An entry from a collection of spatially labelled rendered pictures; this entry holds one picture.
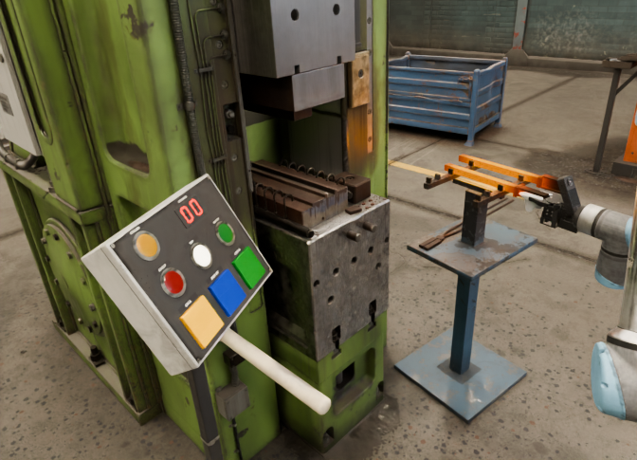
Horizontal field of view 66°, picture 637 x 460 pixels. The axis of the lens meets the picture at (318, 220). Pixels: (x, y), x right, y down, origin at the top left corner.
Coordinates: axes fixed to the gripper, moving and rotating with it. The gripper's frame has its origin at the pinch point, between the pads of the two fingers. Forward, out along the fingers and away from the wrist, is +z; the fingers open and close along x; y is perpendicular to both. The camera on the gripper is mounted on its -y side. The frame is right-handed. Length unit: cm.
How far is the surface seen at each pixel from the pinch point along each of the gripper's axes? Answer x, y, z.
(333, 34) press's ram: -55, -53, 29
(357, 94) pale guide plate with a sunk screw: -33, -31, 45
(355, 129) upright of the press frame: -32, -18, 47
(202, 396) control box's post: -114, 24, 9
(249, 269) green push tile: -99, -9, 5
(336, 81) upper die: -54, -40, 29
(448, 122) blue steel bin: 243, 73, 233
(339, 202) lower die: -54, -3, 29
